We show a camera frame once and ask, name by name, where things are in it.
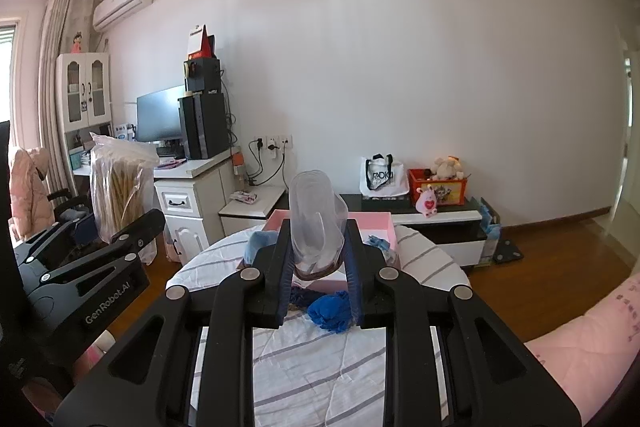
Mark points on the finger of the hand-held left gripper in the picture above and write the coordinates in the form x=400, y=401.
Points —
x=50, y=241
x=145, y=227

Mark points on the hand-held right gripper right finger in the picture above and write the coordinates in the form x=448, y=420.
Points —
x=356, y=277

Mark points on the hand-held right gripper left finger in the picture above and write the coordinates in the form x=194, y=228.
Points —
x=275, y=267

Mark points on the blue plush doll hat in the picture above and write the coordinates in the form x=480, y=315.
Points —
x=260, y=242

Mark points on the navy scrunchie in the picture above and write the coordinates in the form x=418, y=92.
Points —
x=302, y=297

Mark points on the bright blue scrunchie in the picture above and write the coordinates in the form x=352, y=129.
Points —
x=327, y=312

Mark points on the pink cardboard box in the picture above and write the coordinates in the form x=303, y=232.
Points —
x=375, y=224

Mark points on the translucent grey soft pouch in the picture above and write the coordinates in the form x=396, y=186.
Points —
x=315, y=207

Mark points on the black office chair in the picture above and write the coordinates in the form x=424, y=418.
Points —
x=75, y=212

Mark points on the clear bag of beige sticks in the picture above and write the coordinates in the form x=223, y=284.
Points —
x=122, y=192

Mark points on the pink padded jacket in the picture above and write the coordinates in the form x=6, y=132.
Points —
x=30, y=192

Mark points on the white desk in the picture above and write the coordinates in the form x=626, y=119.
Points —
x=195, y=197

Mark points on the white side table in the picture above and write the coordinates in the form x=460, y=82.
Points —
x=250, y=212

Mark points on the pink pens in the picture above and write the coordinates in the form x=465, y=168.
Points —
x=172, y=163

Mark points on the blue white packets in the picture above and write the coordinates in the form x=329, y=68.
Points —
x=123, y=132

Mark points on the white tote bag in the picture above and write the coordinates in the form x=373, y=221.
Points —
x=382, y=179

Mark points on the black white low bench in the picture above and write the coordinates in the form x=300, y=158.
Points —
x=440, y=219

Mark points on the black computer monitor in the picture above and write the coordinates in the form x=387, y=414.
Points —
x=160, y=114

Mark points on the black computer tower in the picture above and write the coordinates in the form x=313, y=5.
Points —
x=202, y=127

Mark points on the orange storage box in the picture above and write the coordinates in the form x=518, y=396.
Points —
x=450, y=196

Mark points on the blue carton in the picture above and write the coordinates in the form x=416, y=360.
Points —
x=489, y=232

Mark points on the beige plush bear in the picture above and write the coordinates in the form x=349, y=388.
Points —
x=446, y=168

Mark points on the white glass-door cabinet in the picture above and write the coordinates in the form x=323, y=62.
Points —
x=85, y=87

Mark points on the black floor plate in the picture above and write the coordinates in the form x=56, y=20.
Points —
x=509, y=252

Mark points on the black speaker box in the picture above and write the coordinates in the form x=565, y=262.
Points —
x=204, y=76

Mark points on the tape roll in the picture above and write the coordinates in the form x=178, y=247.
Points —
x=188, y=69

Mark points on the beige curtain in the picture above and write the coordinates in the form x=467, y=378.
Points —
x=60, y=72

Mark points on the window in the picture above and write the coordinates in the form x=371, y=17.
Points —
x=7, y=72

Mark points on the red white carton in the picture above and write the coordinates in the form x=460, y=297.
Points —
x=199, y=42

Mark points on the small pink doll figure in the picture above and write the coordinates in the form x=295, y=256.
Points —
x=76, y=43

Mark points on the white air conditioner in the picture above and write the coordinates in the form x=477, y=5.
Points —
x=122, y=4

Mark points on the light pink printed quilt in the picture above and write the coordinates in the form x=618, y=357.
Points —
x=585, y=347

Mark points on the white wall sockets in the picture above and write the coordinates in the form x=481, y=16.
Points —
x=272, y=142

